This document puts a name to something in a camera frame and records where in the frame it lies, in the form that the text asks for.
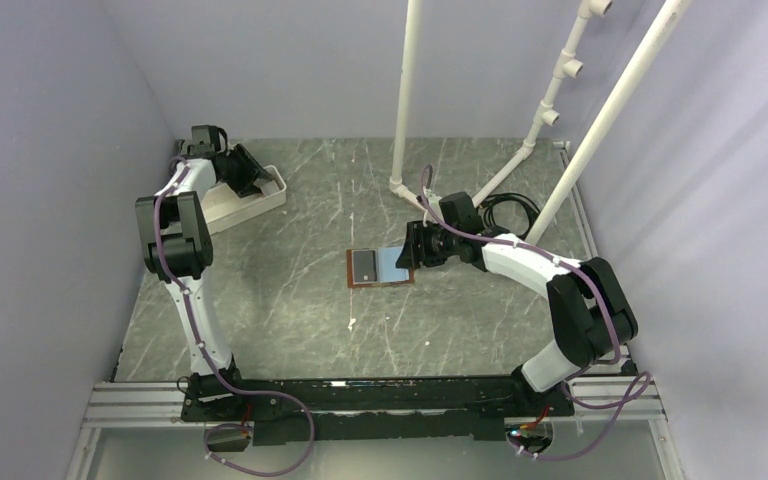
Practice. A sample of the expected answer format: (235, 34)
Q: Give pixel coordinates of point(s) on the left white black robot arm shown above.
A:
(177, 247)

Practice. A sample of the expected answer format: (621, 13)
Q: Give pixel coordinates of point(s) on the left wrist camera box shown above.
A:
(207, 141)

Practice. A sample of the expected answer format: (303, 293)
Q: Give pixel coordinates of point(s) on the aluminium extrusion rail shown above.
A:
(156, 405)

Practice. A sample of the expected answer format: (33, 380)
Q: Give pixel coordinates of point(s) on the black credit card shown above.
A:
(364, 267)

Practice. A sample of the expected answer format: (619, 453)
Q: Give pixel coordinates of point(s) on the brown leather card holder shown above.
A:
(388, 272)

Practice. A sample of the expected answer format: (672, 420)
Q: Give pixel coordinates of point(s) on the white rectangular plastic tray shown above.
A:
(224, 209)

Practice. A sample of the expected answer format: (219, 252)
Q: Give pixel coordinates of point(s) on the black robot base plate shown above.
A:
(281, 411)

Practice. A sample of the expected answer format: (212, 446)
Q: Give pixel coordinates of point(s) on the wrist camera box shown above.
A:
(460, 213)
(207, 141)

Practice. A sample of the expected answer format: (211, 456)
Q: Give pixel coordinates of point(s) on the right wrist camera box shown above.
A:
(460, 213)

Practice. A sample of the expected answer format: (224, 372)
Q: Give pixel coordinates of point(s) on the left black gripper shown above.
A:
(252, 172)

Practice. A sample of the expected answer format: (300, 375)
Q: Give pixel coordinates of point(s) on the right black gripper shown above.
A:
(415, 255)

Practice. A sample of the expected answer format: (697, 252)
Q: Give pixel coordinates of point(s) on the white PVC pipe frame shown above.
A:
(520, 69)

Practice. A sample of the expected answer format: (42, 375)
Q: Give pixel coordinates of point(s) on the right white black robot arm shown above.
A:
(590, 314)

